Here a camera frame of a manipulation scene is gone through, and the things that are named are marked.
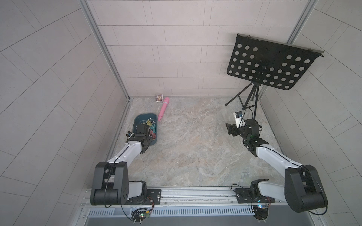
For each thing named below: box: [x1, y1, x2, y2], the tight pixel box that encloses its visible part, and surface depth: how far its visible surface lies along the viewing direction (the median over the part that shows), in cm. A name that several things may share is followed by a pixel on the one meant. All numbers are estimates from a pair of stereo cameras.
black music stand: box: [224, 33, 325, 120], surface depth 77 cm
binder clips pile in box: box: [141, 117, 157, 141], surface depth 97 cm
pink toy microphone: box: [157, 96, 171, 122], surface depth 108 cm
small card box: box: [155, 93, 164, 104], surface depth 114 cm
